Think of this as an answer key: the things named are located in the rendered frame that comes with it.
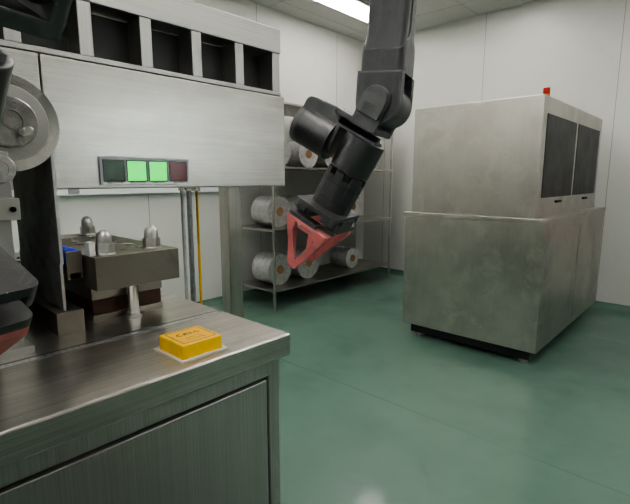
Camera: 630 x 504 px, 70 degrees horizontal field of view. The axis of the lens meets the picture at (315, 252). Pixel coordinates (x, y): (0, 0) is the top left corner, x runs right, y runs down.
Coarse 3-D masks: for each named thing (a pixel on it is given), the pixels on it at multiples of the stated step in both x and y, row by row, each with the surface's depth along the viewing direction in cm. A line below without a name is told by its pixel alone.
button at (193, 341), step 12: (168, 336) 69; (180, 336) 69; (192, 336) 69; (204, 336) 69; (216, 336) 70; (168, 348) 68; (180, 348) 66; (192, 348) 67; (204, 348) 68; (216, 348) 70
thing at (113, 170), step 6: (108, 162) 112; (114, 162) 113; (120, 162) 114; (108, 168) 112; (114, 168) 113; (120, 168) 114; (108, 174) 112; (114, 174) 114; (120, 174) 115; (108, 180) 113; (114, 180) 114; (120, 180) 115
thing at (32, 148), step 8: (16, 88) 69; (16, 96) 69; (24, 96) 70; (32, 96) 71; (32, 104) 71; (40, 104) 72; (40, 112) 72; (40, 120) 72; (40, 128) 72; (48, 128) 73; (40, 136) 72; (32, 144) 71; (40, 144) 72; (8, 152) 69; (16, 152) 70; (24, 152) 71; (32, 152) 71
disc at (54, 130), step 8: (16, 80) 69; (24, 80) 70; (24, 88) 70; (32, 88) 71; (40, 96) 72; (48, 104) 73; (48, 112) 73; (48, 120) 73; (56, 120) 74; (56, 128) 74; (48, 136) 73; (56, 136) 74; (48, 144) 73; (56, 144) 74; (40, 152) 73; (48, 152) 73; (16, 160) 70; (24, 160) 71; (32, 160) 72; (40, 160) 73; (16, 168) 70; (24, 168) 71
